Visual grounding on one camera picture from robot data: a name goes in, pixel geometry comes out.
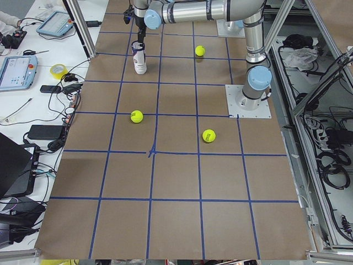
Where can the tennis ball Roland front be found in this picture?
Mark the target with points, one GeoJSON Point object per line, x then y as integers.
{"type": "Point", "coordinates": [136, 116]}

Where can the aluminium frame post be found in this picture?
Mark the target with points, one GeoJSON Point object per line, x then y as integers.
{"type": "Point", "coordinates": [74, 11]}

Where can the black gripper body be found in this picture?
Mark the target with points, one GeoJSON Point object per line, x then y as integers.
{"type": "Point", "coordinates": [141, 30]}

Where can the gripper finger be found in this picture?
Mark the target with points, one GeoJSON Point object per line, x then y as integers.
{"type": "Point", "coordinates": [141, 35]}

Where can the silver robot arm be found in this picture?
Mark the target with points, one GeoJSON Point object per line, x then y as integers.
{"type": "Point", "coordinates": [153, 14]}

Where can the yellow tape roll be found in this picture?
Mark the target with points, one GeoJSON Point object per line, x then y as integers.
{"type": "Point", "coordinates": [58, 71]}

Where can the blue teach pendant lower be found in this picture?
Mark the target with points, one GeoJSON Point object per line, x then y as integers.
{"type": "Point", "coordinates": [18, 72]}

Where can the white crumpled cloth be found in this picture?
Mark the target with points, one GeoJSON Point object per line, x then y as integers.
{"type": "Point", "coordinates": [301, 59]}

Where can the scissors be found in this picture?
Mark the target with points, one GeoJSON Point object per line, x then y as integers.
{"type": "Point", "coordinates": [32, 52]}

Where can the black laptop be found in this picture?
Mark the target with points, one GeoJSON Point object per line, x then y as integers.
{"type": "Point", "coordinates": [18, 165]}

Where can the black phone device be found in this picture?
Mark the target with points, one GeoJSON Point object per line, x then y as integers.
{"type": "Point", "coordinates": [51, 89]}

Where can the blue teach pendant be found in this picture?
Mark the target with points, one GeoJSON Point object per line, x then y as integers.
{"type": "Point", "coordinates": [56, 25]}
{"type": "Point", "coordinates": [18, 72]}

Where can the tennis ball Wilson far right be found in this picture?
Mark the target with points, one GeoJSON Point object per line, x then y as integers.
{"type": "Point", "coordinates": [200, 50]}

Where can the tennis ball far left back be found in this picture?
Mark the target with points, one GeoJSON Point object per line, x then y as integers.
{"type": "Point", "coordinates": [208, 135]}

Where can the white tennis ball can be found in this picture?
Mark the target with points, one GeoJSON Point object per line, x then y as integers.
{"type": "Point", "coordinates": [139, 58]}

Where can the blue teach pendant upper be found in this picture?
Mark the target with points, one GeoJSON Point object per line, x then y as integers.
{"type": "Point", "coordinates": [56, 25]}

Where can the black power brick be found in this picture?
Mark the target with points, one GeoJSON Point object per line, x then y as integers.
{"type": "Point", "coordinates": [45, 132]}

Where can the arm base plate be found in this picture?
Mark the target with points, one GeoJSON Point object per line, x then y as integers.
{"type": "Point", "coordinates": [233, 29]}
{"type": "Point", "coordinates": [239, 106]}

